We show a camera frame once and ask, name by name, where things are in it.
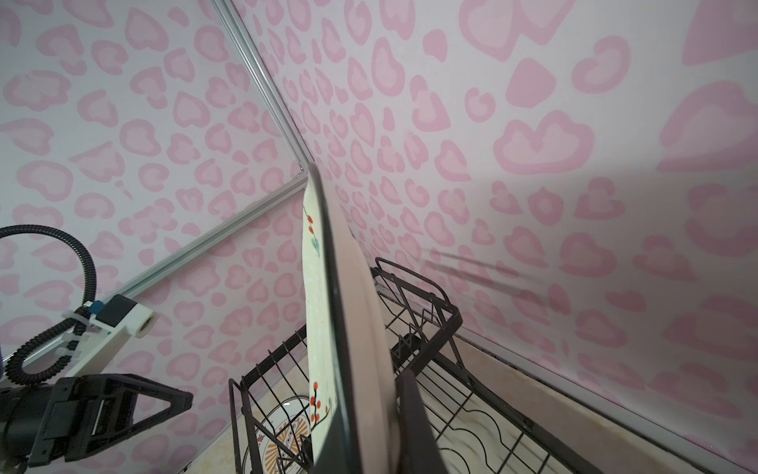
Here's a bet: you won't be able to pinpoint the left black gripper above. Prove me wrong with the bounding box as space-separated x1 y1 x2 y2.
1 374 193 468

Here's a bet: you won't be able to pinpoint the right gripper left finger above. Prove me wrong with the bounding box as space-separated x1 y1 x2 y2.
310 411 361 474

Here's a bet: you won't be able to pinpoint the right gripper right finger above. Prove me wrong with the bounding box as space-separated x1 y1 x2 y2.
396 369 448 474

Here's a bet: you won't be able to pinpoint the cream plate red berries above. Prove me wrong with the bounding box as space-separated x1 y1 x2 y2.
302 164 400 473

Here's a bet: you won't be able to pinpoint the black wire dish rack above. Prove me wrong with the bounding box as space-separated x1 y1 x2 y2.
228 258 598 473

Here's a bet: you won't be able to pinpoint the small orange sunburst plate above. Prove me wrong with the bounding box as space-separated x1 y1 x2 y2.
257 395 310 473

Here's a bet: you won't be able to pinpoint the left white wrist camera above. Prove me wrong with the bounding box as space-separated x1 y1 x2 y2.
55 294 158 377

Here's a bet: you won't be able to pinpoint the left black corrugated cable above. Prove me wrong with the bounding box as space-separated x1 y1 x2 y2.
0 224 99 387

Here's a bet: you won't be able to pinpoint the left aluminium wall frame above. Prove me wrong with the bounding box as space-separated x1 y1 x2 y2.
1 1 301 379

